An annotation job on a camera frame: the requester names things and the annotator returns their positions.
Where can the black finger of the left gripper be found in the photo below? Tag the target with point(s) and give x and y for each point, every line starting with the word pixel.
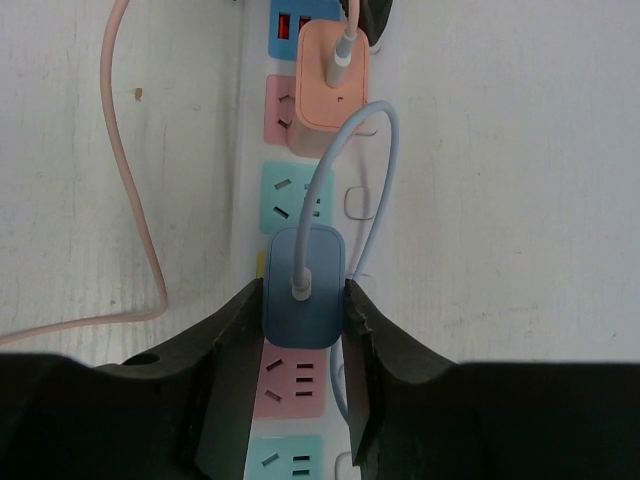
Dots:
pixel 373 16

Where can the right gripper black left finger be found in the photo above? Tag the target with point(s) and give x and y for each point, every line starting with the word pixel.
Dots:
pixel 180 410

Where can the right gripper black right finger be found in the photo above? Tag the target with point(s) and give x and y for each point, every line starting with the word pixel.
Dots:
pixel 413 414

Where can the white colourful power strip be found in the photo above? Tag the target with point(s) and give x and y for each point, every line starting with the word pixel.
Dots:
pixel 318 140

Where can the blue charger plug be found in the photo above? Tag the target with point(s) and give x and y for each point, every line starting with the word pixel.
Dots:
pixel 302 304

